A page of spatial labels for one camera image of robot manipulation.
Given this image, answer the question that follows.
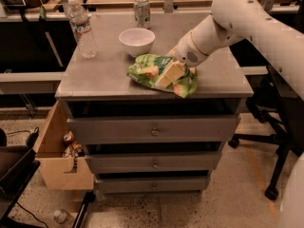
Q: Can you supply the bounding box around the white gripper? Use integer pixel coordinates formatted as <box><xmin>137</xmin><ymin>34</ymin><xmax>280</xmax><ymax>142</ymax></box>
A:
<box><xmin>155</xmin><ymin>31</ymin><xmax>211</xmax><ymax>88</ymax></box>

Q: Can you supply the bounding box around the green rice chip bag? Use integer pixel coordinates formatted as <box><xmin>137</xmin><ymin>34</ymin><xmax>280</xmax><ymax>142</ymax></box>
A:
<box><xmin>127</xmin><ymin>54</ymin><xmax>198</xmax><ymax>98</ymax></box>

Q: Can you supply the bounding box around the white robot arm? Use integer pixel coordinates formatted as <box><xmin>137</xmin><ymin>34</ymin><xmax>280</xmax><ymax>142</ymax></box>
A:
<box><xmin>168</xmin><ymin>0</ymin><xmax>304</xmax><ymax>200</ymax></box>

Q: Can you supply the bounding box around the red can in drawer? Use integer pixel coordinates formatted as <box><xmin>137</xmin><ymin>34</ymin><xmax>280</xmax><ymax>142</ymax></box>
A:
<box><xmin>63</xmin><ymin>134</ymin><xmax>74</xmax><ymax>145</ymax></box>

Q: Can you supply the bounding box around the white ceramic bowl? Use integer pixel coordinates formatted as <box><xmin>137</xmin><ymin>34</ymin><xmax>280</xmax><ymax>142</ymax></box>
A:
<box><xmin>119</xmin><ymin>28</ymin><xmax>156</xmax><ymax>58</ymax></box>

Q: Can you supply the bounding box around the top grey drawer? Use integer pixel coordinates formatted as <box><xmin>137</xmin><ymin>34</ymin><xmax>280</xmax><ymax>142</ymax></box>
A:
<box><xmin>67</xmin><ymin>115</ymin><xmax>240</xmax><ymax>144</ymax></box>

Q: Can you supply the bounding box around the grey drawer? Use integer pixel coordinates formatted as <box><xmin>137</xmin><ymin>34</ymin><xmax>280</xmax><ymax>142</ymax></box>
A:
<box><xmin>85</xmin><ymin>151</ymin><xmax>221</xmax><ymax>174</ymax></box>
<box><xmin>67</xmin><ymin>115</ymin><xmax>240</xmax><ymax>144</ymax></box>
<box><xmin>96</xmin><ymin>176</ymin><xmax>210</xmax><ymax>194</ymax></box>

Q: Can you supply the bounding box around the grey drawer cabinet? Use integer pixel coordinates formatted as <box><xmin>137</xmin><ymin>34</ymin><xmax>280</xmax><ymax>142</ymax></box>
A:
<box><xmin>56</xmin><ymin>14</ymin><xmax>253</xmax><ymax>180</ymax></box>

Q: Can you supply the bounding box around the clear plastic water bottle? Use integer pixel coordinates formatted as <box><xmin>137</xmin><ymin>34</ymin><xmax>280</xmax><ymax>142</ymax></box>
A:
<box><xmin>66</xmin><ymin>0</ymin><xmax>98</xmax><ymax>59</ymax></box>

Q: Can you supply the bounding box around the black office chair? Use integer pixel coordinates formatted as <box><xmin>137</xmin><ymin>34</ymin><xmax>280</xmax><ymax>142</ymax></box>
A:
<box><xmin>227</xmin><ymin>65</ymin><xmax>304</xmax><ymax>201</ymax></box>

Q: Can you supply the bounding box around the middle grey drawer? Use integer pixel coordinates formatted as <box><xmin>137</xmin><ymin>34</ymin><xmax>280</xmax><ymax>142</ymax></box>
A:
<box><xmin>85</xmin><ymin>151</ymin><xmax>221</xmax><ymax>174</ymax></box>

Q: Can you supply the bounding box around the bottom grey drawer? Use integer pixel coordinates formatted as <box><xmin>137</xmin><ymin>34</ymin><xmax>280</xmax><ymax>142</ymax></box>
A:
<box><xmin>96</xmin><ymin>176</ymin><xmax>210</xmax><ymax>194</ymax></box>

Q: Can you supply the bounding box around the open wooden side drawer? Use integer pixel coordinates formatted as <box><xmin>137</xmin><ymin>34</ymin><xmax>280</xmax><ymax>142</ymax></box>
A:
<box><xmin>33</xmin><ymin>102</ymin><xmax>94</xmax><ymax>190</ymax></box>

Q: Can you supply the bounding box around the black cart lower left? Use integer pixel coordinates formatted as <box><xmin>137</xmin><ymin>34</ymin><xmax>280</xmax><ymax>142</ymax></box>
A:
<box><xmin>0</xmin><ymin>129</ymin><xmax>39</xmax><ymax>228</ymax></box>

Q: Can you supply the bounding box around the plastic bottle on floor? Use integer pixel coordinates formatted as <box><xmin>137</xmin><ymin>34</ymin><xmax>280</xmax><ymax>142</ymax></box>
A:
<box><xmin>53</xmin><ymin>209</ymin><xmax>70</xmax><ymax>225</ymax></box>

